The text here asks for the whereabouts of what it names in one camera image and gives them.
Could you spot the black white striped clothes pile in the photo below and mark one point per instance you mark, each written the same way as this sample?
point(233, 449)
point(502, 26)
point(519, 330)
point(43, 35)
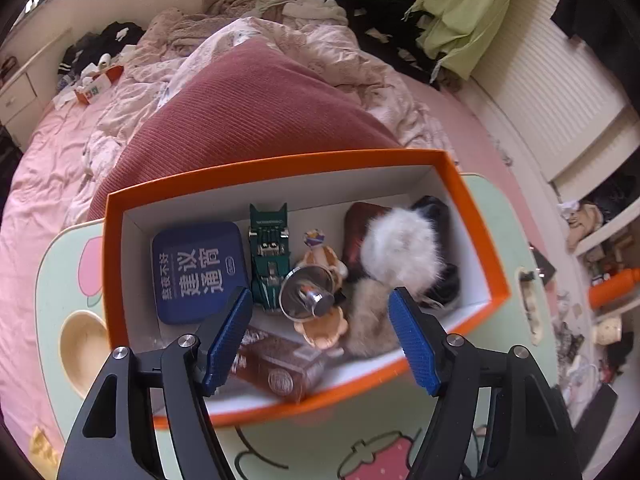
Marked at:
point(115, 32)

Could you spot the green toy car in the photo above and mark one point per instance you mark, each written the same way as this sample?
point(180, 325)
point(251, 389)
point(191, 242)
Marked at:
point(267, 260)

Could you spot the pink floral quilt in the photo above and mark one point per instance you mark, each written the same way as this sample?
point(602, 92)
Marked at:
point(310, 45)

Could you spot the white printed cup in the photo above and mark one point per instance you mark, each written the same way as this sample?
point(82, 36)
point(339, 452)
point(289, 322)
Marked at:
point(607, 331)

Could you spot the beige fleece garment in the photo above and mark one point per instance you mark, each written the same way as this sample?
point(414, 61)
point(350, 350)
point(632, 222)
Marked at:
point(185, 25)

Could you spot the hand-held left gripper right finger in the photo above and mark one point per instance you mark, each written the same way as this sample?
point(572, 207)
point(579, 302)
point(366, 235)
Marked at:
point(410, 340)

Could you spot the beige doll figurine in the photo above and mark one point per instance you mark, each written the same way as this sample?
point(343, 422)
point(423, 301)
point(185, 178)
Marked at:
point(320, 330)

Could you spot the orange bottle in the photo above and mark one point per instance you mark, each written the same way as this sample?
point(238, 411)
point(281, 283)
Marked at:
point(612, 287)

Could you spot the black hanging garment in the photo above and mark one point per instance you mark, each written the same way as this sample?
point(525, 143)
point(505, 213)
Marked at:
point(600, 0)

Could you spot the green cartoon desktop table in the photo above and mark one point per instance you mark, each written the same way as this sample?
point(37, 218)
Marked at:
point(300, 445)

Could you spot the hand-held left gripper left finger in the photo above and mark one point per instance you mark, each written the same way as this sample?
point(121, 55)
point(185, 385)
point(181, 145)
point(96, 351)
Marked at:
point(227, 335)

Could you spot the beige plush cloth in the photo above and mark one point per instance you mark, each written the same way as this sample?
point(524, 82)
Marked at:
point(582, 217)

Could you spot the white garment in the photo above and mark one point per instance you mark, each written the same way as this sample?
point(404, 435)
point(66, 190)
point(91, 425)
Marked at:
point(315, 10)

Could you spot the white drawer cabinet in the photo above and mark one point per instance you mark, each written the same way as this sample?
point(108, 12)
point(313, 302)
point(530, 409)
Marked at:
point(17, 97)

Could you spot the red white tissue box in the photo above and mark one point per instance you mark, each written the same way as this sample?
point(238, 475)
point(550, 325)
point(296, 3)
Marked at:
point(97, 85)

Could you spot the black cloth pouch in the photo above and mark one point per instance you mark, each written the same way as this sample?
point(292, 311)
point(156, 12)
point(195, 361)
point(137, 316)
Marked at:
point(435, 207)

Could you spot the dark red patterned box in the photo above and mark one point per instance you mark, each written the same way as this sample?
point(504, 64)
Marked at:
point(352, 240)

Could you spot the yellow cloth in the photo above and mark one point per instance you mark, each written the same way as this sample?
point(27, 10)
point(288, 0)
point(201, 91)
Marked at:
point(45, 452)

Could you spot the brown carton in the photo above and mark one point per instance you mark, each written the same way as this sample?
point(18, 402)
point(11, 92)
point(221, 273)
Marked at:
point(280, 360)

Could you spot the beige fur pompom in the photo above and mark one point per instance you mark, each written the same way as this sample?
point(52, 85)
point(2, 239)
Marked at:
point(367, 315)

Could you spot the light green hanging garment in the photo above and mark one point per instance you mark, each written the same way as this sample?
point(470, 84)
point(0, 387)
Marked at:
point(465, 20)

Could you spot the orange cardboard box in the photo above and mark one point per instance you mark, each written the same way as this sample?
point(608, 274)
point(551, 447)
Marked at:
point(115, 260)

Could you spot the silver metal funnel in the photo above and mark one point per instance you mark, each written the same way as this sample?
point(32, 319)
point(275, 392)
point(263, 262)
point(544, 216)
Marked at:
point(300, 292)

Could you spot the white louvered wardrobe door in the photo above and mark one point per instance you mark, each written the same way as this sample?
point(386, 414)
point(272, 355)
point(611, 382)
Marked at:
point(550, 85)

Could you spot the pile of black clothes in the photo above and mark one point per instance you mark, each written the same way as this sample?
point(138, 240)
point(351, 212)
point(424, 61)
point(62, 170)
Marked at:
point(380, 15)

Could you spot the dark photo card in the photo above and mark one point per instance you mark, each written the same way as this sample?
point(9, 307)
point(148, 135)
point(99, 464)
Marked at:
point(542, 262)

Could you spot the blue tin box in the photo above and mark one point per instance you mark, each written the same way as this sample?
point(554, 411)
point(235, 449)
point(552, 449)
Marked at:
point(190, 270)

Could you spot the maroon ribbed pillow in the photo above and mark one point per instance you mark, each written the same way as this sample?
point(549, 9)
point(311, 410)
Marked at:
point(250, 110)

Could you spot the white fur pompom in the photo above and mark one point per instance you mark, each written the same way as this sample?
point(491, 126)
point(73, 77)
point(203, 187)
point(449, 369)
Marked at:
point(400, 245)

